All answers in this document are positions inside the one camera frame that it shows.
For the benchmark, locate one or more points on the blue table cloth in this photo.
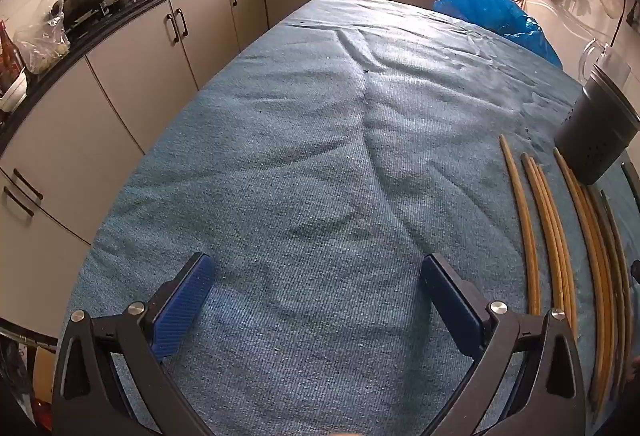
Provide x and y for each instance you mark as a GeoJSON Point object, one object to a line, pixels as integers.
{"type": "Point", "coordinates": [320, 141]}

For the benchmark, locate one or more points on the clear glass mug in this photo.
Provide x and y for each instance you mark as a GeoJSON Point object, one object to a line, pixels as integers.
{"type": "Point", "coordinates": [612, 63]}

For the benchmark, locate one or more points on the beige kitchen cabinets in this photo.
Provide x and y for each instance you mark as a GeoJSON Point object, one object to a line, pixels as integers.
{"type": "Point", "coordinates": [140, 61]}

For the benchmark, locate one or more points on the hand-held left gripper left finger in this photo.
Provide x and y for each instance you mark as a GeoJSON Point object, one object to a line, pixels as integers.
{"type": "Point", "coordinates": [185, 306]}

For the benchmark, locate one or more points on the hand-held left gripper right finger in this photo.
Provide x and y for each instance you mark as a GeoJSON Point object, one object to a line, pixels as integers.
{"type": "Point", "coordinates": [450, 306]}

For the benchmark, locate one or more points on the blue plastic bag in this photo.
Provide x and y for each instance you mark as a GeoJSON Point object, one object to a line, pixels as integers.
{"type": "Point", "coordinates": [480, 1]}

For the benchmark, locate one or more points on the white bowls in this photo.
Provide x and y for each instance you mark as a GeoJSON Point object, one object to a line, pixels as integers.
{"type": "Point", "coordinates": [12, 91]}

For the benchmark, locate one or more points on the black gas stove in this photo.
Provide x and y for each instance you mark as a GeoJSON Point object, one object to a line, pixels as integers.
{"type": "Point", "coordinates": [120, 1]}

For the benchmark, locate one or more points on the dark grey perforated utensil holder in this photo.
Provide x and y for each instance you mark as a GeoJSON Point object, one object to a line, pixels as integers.
{"type": "Point", "coordinates": [595, 131]}

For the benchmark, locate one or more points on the bunch of wooden chopsticks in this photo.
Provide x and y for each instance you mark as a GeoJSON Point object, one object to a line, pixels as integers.
{"type": "Point", "coordinates": [604, 316]}

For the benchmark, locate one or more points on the clear plastic bag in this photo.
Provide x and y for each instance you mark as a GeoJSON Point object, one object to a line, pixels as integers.
{"type": "Point", "coordinates": [45, 41]}

